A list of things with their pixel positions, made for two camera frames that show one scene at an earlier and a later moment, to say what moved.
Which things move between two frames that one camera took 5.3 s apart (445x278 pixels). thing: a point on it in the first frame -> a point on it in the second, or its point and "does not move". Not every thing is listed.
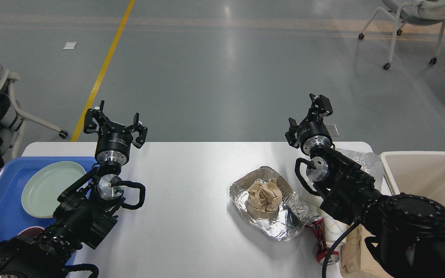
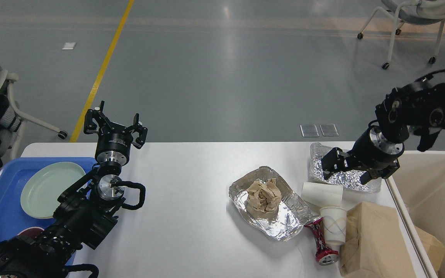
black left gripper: (113, 143) does not move
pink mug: (32, 231) does not move
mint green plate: (43, 184) does not move
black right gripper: (312, 133) -> (371, 150)
